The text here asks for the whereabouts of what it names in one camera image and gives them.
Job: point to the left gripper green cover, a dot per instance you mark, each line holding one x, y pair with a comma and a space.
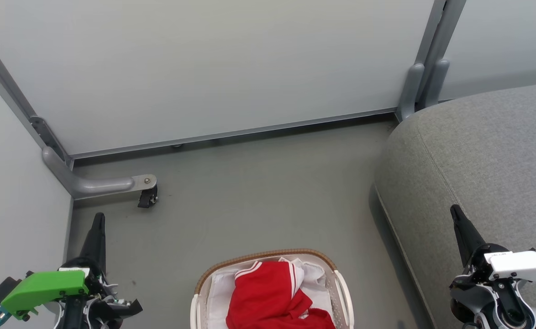
44, 288

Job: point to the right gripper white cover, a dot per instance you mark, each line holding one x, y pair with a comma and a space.
519, 265

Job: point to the red shorts white stripes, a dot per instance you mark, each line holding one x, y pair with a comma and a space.
268, 297

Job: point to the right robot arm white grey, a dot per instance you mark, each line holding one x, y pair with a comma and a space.
471, 304

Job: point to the grey fabric sofa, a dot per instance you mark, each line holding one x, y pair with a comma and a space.
487, 151

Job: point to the black caster wheel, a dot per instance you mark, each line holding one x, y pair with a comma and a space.
148, 197

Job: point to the white cloth in basket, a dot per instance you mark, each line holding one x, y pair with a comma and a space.
220, 292

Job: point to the white laundry basket brown rim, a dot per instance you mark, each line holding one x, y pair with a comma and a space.
343, 292

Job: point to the grey upright partition foot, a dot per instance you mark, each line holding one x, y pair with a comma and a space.
409, 91
434, 82

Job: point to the grey partition foot with bracket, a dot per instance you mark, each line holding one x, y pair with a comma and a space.
94, 185

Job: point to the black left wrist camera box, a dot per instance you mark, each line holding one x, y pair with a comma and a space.
4, 288

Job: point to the grey slanted partition post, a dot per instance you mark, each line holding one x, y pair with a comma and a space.
17, 96

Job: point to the aluminium partition bottom rail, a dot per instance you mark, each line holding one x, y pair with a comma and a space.
231, 133

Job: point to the grey double partition post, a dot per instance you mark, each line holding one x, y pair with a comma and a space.
439, 32

